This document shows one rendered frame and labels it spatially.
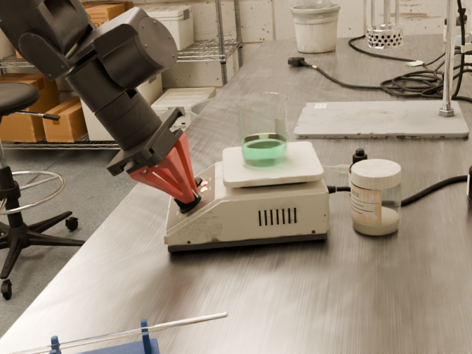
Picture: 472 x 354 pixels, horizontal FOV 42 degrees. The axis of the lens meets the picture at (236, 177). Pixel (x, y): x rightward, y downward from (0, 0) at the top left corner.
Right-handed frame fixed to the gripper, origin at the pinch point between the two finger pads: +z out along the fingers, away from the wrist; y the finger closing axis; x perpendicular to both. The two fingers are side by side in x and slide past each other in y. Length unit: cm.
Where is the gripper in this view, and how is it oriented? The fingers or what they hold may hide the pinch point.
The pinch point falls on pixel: (188, 194)
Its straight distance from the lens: 75.9
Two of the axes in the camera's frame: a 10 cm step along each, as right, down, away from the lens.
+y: 3.0, -5.6, 7.7
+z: 5.6, 7.6, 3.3
